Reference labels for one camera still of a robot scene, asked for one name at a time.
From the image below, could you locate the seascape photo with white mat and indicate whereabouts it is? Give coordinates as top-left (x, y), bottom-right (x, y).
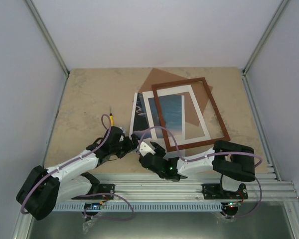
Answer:
top-left (130, 91), bottom-right (185, 141)

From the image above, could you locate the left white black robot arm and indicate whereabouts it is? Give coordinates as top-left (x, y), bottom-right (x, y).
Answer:
top-left (16, 126), bottom-right (139, 220)

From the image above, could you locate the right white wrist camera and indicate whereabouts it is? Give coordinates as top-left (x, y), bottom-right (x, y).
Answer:
top-left (137, 141), bottom-right (155, 157)

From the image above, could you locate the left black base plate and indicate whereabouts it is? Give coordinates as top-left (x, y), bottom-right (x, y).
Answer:
top-left (88, 184), bottom-right (115, 200)

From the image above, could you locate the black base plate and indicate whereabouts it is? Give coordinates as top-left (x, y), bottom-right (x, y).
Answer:
top-left (88, 184), bottom-right (115, 200)
top-left (202, 183), bottom-right (249, 200)

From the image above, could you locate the grey slotted cable duct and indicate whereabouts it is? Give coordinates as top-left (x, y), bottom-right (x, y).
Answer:
top-left (53, 202), bottom-right (222, 212)

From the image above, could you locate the left aluminium corner post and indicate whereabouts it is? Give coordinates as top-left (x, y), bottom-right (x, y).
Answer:
top-left (24, 0), bottom-right (70, 77)

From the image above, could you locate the aluminium corner post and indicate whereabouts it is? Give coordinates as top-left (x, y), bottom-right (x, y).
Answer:
top-left (24, 0), bottom-right (70, 77)
top-left (241, 0), bottom-right (291, 77)

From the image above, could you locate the brown fibreboard backing panel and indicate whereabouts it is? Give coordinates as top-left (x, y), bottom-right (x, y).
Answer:
top-left (139, 68), bottom-right (209, 126)

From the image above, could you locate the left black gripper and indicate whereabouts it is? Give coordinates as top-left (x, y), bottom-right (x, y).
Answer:
top-left (110, 134), bottom-right (142, 159)

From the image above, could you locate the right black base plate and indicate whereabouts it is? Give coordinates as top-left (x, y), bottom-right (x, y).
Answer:
top-left (202, 183), bottom-right (249, 200)

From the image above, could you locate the brown wooden picture frame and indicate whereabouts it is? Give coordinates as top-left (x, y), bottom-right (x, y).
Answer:
top-left (151, 77), bottom-right (230, 150)

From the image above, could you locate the yellow handled screwdriver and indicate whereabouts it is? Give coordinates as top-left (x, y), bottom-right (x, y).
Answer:
top-left (109, 106), bottom-right (114, 126)

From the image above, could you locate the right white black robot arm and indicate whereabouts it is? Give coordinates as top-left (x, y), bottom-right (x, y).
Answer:
top-left (139, 140), bottom-right (255, 199)

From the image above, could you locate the right aluminium corner post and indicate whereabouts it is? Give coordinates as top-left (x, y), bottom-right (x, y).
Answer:
top-left (241, 0), bottom-right (291, 77)

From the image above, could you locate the white mat board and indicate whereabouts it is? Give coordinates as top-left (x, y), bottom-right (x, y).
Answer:
top-left (143, 85), bottom-right (211, 146)

